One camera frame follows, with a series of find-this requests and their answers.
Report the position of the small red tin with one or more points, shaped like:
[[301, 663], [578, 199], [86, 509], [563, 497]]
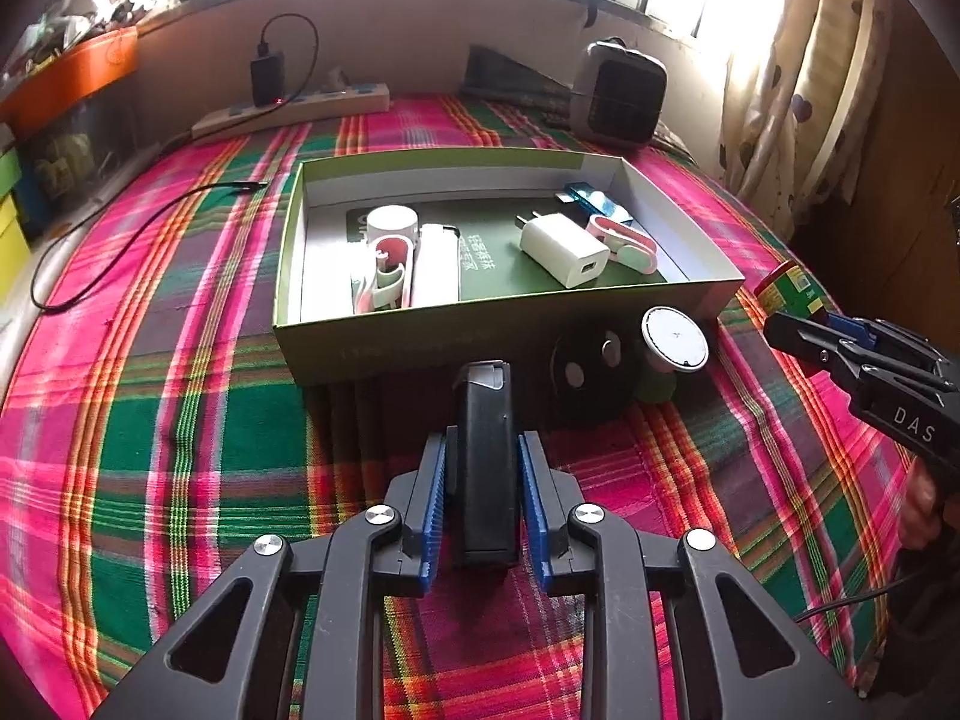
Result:
[[787, 289]]

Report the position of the small white bottle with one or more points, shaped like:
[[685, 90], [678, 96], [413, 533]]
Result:
[[394, 223]]

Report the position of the green cardboard box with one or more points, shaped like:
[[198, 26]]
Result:
[[450, 349]]

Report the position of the clear plastic storage bin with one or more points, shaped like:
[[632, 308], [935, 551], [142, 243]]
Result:
[[82, 157]]

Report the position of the pile of clutter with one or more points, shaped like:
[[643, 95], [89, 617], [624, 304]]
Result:
[[60, 26]]

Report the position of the black lighter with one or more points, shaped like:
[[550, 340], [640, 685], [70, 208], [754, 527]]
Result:
[[486, 465]]

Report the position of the dark wooden cabinet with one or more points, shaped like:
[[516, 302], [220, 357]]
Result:
[[900, 255]]

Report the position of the orange plastic tray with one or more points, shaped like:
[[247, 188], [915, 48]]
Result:
[[75, 75]]

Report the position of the yellow storage box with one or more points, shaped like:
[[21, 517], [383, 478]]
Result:
[[11, 240]]

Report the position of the black round remote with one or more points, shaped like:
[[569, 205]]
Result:
[[592, 375]]

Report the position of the white charger adapter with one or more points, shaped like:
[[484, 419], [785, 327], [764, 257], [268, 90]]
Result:
[[562, 247]]

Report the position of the small white plug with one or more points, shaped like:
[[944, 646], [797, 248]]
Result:
[[339, 79]]

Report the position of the blue usb stick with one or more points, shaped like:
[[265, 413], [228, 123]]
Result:
[[596, 199]]

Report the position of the pink green clip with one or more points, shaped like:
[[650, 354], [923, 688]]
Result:
[[386, 277], [626, 247]]

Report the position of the white power strip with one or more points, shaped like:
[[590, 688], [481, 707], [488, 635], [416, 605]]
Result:
[[300, 109]]

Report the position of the grey small heater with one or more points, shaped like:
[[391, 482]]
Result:
[[622, 94]]

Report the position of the black charger adapter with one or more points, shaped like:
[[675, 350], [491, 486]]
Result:
[[268, 81]]

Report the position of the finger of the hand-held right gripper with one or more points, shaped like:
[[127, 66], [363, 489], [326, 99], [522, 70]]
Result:
[[892, 345], [806, 341]]

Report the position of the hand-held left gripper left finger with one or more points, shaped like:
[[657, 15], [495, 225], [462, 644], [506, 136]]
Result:
[[433, 510]]

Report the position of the white rectangular power bank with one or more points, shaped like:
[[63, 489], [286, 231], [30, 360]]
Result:
[[435, 270]]

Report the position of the person's right hand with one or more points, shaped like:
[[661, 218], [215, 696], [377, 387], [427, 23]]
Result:
[[916, 510]]

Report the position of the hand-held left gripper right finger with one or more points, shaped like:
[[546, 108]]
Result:
[[534, 510]]

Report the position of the cream heart print curtain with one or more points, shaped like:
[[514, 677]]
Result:
[[810, 75]]

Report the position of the bright green storage box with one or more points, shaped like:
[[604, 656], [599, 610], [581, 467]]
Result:
[[9, 174]]

